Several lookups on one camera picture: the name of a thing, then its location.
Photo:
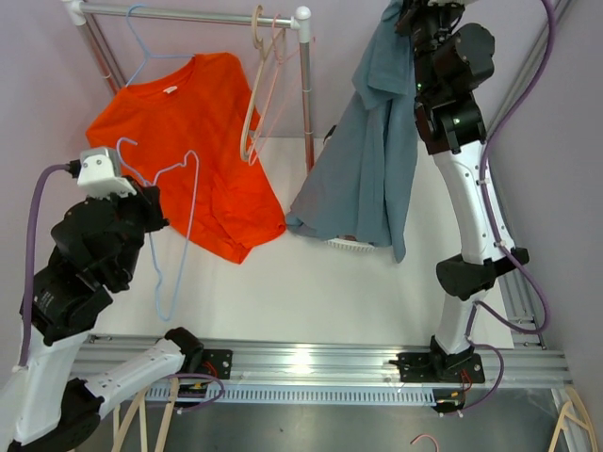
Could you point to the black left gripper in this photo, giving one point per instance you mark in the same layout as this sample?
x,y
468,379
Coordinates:
x,y
148,197

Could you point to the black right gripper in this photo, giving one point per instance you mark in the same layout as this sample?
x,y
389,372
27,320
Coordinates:
x,y
414,9

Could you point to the pink wire hanger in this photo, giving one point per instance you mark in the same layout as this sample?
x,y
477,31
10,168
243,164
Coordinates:
x,y
282,93

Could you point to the beige wooden hanger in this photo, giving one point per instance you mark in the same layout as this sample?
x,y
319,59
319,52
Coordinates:
x,y
254,120

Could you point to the grey blue t shirt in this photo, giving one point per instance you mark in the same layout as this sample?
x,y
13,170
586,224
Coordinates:
x,y
361,184

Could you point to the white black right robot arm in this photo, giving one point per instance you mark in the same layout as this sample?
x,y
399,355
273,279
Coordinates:
x,y
451,61

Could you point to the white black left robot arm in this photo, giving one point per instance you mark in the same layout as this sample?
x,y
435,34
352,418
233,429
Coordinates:
x,y
96,250

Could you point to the orange t shirt left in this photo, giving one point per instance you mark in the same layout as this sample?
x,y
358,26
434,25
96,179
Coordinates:
x,y
182,132

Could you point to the pink hanger hook floor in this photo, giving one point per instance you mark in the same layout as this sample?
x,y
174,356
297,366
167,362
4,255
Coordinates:
x,y
428,438

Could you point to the beige hanger bottom right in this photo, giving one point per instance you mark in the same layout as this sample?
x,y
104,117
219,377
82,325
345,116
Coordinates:
x,y
574,429

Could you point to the beige hangers bottom left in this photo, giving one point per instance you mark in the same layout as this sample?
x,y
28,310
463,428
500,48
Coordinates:
x,y
137,410

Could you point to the white plastic laundry basket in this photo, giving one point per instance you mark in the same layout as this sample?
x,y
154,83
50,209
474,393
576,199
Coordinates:
x,y
350,245

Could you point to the silver white clothes rack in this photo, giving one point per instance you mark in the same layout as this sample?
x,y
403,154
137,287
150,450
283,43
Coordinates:
x,y
83,13

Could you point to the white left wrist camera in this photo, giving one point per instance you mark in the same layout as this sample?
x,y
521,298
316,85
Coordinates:
x,y
101,175

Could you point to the blue wire hanger left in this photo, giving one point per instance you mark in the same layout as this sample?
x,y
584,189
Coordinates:
x,y
146,52

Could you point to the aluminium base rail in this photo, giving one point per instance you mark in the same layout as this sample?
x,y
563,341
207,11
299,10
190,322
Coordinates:
x,y
272,363

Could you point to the white slotted cable duct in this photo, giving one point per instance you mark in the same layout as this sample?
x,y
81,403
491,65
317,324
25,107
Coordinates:
x,y
389,395

